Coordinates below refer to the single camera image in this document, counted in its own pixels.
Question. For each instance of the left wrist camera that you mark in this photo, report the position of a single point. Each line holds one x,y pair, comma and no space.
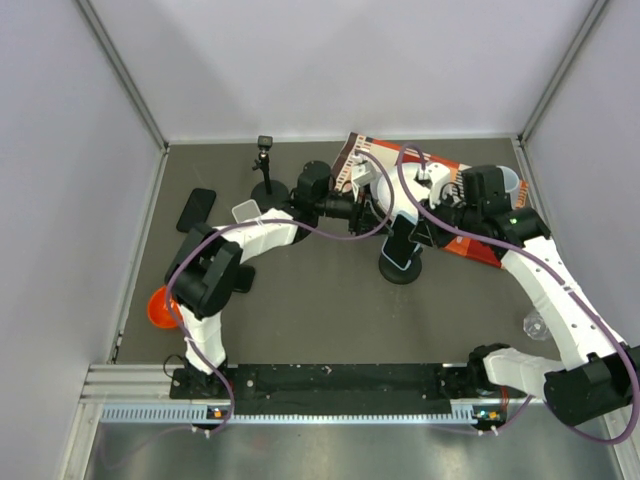
363,173

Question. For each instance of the white folding phone stand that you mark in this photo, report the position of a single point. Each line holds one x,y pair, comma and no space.
246,211

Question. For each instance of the black round phone stand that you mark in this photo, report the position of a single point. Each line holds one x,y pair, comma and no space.
395,275

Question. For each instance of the light blue mug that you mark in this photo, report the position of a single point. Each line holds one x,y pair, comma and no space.
512,183

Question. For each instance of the clear plastic cup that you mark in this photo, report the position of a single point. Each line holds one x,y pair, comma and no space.
535,327

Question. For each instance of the slotted cable duct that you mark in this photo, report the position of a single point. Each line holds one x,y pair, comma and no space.
457,412

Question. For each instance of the orange bowl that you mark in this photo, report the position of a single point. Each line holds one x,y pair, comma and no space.
162,314

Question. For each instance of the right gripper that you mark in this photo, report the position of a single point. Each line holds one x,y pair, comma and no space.
426,231

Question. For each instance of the black phone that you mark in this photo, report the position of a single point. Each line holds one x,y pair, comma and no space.
196,209
244,279

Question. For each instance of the patterned orange placemat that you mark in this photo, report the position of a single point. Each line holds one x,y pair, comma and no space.
387,153

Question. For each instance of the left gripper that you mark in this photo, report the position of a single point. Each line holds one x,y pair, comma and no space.
366,216

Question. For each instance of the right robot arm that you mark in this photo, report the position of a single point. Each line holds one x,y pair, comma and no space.
597,372

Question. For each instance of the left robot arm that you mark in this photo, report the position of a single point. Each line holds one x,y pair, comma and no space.
210,265

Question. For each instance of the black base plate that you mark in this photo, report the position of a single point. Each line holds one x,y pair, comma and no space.
346,389

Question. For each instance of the blue case phone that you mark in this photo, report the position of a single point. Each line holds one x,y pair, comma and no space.
398,248

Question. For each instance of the white plate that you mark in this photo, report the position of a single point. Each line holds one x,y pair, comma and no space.
391,193

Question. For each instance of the black camera stand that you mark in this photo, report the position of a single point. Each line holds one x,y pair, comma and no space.
268,193

